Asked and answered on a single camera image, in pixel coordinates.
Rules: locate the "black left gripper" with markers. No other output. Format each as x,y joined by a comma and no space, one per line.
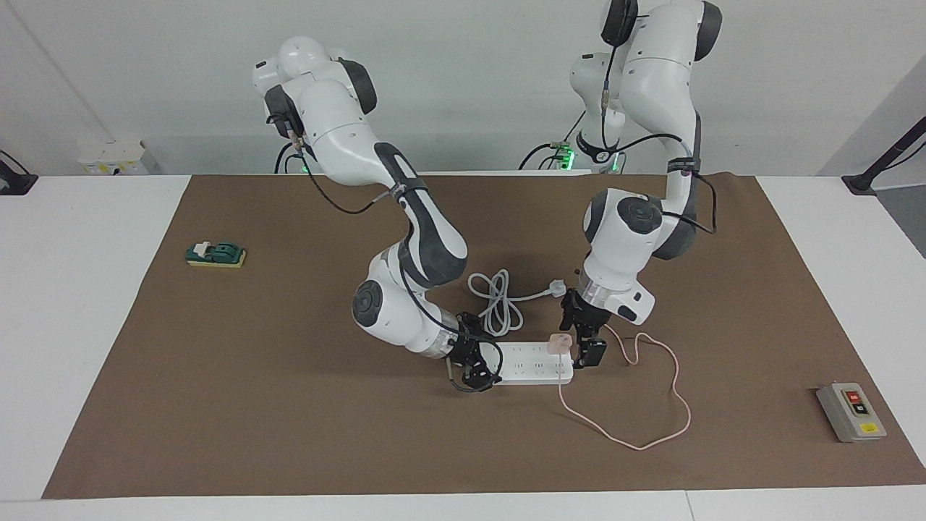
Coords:
587,318

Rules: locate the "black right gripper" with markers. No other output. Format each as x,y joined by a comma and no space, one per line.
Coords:
466,336

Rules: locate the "pink charger adapter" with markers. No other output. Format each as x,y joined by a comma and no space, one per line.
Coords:
558,343

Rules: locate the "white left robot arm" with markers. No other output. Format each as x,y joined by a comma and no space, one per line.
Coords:
651,87

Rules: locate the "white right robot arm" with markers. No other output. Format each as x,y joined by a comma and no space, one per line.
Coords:
340,137

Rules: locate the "brown table mat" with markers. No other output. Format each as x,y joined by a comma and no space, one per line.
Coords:
253,398

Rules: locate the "black slanted stand pole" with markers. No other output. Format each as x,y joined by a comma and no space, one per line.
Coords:
861,182

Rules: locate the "black stand foot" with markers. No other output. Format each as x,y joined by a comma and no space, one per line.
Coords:
14,181

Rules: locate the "grey push-button switch box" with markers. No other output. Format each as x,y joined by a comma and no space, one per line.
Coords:
850,412

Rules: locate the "green knife switch yellow base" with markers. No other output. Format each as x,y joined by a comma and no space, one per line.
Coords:
217,255

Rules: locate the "white wall socket box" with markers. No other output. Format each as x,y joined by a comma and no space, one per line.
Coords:
108,159

